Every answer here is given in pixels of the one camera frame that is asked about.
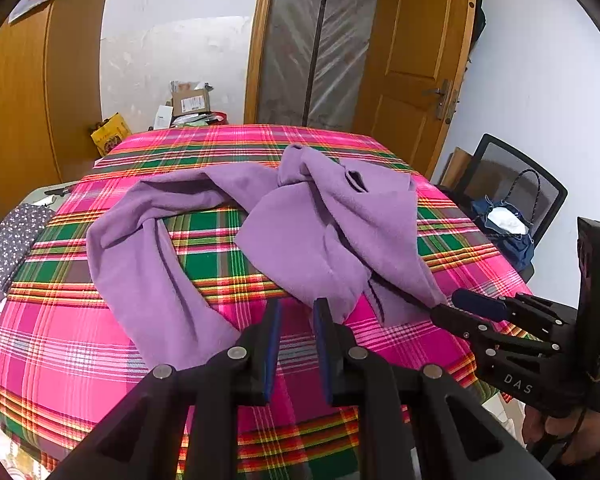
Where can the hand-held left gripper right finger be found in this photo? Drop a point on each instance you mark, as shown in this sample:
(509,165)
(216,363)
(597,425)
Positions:
(322,347)

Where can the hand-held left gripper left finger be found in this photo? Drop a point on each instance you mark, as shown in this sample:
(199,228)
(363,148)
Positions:
(275,345)

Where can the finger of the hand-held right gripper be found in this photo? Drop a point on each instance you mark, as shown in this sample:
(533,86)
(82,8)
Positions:
(475,301)
(460,321)

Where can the purple fleece cloth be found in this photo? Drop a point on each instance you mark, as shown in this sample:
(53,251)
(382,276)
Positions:
(330,210)

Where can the person's right hand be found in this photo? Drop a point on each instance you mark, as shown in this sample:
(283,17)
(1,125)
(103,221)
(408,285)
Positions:
(597,430)

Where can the blue bag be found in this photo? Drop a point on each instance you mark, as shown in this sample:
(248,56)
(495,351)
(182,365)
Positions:
(510,250)

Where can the black mesh office chair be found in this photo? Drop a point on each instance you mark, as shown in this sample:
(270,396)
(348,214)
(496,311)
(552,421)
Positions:
(545,185)

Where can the brown cardboard sheet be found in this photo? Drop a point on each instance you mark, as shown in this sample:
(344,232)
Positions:
(457,165)

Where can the pink plaid blanket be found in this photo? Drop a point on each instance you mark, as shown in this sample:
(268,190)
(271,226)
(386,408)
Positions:
(80,360)

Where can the wooden door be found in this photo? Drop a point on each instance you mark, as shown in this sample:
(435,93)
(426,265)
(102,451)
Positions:
(405,60)

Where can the small white box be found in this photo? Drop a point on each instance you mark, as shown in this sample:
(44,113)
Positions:
(162,116)

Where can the cardboard box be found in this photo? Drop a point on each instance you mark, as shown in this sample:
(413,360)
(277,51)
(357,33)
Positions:
(192,100)

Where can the yellow printed bag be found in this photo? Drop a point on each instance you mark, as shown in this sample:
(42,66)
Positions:
(110,135)

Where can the printed green table cover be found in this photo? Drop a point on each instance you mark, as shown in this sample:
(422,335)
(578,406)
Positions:
(45,195)

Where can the dark hanging garment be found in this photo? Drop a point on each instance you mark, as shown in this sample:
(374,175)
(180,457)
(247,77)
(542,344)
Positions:
(479,20)

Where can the dark floral folded cloth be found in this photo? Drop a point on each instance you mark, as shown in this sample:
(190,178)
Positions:
(10,245)

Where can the clear plastic door curtain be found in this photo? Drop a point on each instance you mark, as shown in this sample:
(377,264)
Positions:
(340,50)

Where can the wooden wardrobe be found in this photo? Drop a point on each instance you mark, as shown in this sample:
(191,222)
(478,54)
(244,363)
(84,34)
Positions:
(30,110)

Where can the wooden door frame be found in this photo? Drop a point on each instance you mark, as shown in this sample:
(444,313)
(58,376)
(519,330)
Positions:
(260,35)

